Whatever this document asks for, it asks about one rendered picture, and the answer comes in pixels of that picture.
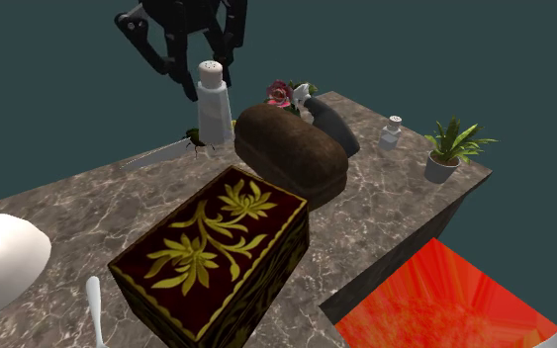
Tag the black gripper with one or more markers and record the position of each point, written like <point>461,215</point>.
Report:
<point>186,12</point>

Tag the tall white salt shaker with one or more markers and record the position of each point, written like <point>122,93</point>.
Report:
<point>214,113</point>

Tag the green beetle figure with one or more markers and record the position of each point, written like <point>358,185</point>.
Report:
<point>194,137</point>

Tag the pink rose bouquet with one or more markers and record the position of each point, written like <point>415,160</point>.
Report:
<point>279,94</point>

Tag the brown bread loaf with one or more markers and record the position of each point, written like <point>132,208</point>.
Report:
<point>292,149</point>

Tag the dark grey rounded object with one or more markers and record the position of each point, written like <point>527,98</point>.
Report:
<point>333,125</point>

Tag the dark red gold-flowered box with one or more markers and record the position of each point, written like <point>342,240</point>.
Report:
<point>210,250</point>

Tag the small white salt shaker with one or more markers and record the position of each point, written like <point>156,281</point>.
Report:
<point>390,136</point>

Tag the green potted plant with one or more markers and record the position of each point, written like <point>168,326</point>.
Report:
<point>444,164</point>

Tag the white spoon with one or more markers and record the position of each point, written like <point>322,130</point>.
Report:
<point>94,303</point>

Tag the red robot stand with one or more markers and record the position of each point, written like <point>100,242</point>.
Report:
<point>432,303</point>

